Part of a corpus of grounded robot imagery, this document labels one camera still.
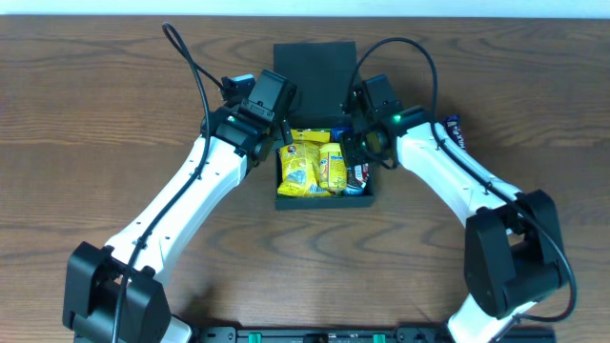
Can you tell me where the red KitKat bar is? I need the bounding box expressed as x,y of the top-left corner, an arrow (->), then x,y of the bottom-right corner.
346,164 -> 369,193

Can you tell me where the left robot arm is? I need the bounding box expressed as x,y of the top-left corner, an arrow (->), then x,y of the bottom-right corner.
62,71 -> 296,342

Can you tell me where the blue Oreo cookie pack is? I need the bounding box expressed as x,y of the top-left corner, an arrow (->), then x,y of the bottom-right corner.
331,127 -> 370,196

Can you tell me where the yellow snack bag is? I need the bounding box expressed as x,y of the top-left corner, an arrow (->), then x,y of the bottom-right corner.
277,129 -> 331,197

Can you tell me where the blue Dairy Milk bar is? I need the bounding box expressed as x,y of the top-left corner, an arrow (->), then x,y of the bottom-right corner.
443,114 -> 466,151

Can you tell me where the dark green box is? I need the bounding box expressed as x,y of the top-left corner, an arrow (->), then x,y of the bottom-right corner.
274,42 -> 376,211

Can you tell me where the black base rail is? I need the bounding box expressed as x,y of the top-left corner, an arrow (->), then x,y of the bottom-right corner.
171,325 -> 558,343

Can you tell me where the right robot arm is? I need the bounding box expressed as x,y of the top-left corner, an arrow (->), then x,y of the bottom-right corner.
340,75 -> 574,342

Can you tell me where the small yellow snack pack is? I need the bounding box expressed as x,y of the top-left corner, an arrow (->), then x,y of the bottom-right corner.
319,143 -> 347,193

